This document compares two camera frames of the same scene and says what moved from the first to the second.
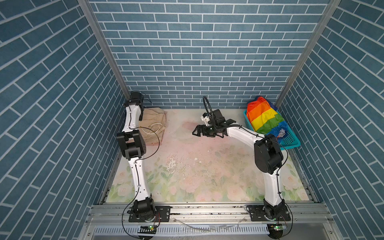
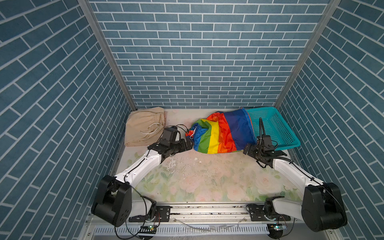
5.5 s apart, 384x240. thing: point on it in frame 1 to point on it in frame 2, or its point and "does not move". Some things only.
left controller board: (148, 229) does not move
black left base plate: (163, 215) does not move
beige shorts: (153, 124) does not move
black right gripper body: (209, 131) to (254, 151)
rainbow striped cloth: (264, 118) to (224, 131)
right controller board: (276, 230) does not move
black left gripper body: (140, 115) to (179, 146)
